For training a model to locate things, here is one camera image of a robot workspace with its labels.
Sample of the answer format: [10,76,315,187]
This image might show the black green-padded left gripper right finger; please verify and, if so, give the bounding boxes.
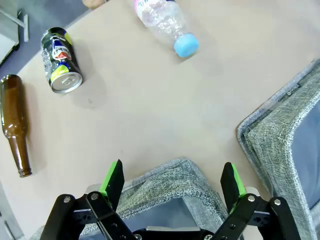
[212,161,313,240]

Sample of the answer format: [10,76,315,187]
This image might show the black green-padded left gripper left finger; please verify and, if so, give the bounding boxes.
[39,158,137,240]

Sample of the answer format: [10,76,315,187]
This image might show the black yellow Pepsi can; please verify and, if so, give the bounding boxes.
[40,26,84,95]

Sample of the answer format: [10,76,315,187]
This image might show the clear bottle with blue cap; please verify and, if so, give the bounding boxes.
[132,0,200,58]

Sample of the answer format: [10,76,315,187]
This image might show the grey fabric basket with window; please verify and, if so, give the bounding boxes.
[236,58,320,211]

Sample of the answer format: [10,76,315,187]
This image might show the person's hand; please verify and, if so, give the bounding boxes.
[82,0,106,10]

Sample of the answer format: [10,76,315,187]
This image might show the brown glass bottle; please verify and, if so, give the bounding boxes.
[0,74,33,178]

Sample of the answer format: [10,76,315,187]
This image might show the white furniture base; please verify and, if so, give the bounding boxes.
[0,32,21,65]

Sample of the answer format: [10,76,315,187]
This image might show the grey metal frame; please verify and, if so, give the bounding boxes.
[0,2,30,43]

